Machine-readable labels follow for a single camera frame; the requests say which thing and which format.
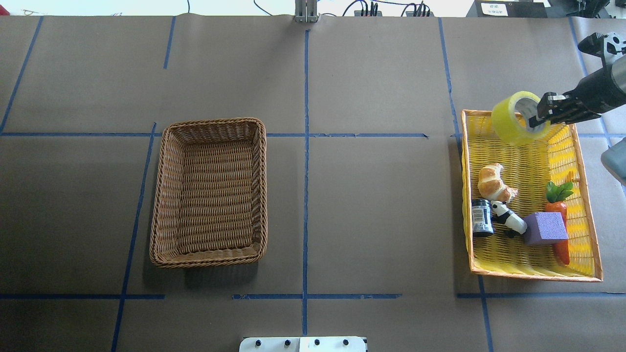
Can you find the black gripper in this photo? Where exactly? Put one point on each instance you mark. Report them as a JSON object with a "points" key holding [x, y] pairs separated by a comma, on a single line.
{"points": [[593, 91]]}

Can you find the yellow tape roll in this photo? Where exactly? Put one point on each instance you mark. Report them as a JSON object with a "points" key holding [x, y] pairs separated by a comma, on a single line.
{"points": [[512, 116]]}

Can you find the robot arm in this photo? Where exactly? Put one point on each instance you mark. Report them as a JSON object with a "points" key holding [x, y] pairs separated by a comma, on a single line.
{"points": [[598, 93]]}

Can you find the yellow plastic woven basket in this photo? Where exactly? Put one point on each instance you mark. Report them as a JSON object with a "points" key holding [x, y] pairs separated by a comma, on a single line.
{"points": [[550, 176]]}

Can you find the brown wicker basket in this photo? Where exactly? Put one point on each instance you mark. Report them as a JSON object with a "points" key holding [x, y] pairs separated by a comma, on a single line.
{"points": [[211, 194]]}

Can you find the toy croissant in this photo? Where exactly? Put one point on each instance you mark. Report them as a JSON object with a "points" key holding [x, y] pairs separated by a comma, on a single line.
{"points": [[492, 187]]}

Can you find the black box with label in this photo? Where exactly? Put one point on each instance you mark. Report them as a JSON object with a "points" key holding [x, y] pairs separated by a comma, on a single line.
{"points": [[506, 9]]}

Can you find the toy panda figure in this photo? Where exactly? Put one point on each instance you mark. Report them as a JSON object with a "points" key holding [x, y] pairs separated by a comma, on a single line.
{"points": [[501, 214]]}

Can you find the purple foam cube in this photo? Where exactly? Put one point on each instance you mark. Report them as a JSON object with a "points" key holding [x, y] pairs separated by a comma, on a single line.
{"points": [[545, 228]]}

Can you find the small black labelled jar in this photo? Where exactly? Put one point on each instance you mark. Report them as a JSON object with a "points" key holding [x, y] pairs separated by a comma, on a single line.
{"points": [[482, 226]]}

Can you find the black power plugs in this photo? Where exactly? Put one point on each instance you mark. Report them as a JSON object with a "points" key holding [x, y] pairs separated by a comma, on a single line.
{"points": [[389, 8]]}

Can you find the grey metal bracket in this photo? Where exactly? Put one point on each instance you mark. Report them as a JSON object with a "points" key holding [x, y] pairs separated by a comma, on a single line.
{"points": [[306, 11]]}

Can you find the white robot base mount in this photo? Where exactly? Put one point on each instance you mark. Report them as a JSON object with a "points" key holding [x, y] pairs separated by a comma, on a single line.
{"points": [[304, 344]]}

